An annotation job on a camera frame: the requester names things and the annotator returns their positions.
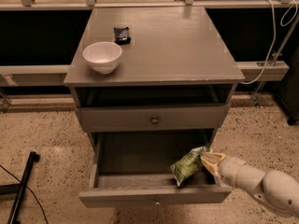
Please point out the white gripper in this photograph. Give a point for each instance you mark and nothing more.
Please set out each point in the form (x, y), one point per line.
(230, 169)

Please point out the green jalapeno chip bag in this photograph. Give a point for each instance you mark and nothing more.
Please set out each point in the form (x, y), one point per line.
(188, 164)

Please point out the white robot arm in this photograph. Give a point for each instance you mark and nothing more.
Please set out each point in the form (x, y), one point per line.
(275, 190)

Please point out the closed upper grey drawer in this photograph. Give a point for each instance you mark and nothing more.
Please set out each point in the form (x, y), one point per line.
(151, 118)

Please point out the grey wooden drawer cabinet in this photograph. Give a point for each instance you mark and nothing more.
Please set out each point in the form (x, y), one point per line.
(176, 57)

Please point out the open grey middle drawer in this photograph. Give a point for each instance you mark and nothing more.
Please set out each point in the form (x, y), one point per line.
(133, 169)

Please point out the white ceramic bowl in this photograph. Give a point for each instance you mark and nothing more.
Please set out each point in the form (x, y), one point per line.
(103, 57)

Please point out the small dark blue packet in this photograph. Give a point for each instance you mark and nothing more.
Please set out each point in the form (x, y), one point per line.
(122, 36)

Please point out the black metal stand leg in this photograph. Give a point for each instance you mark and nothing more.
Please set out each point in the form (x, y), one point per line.
(18, 189)

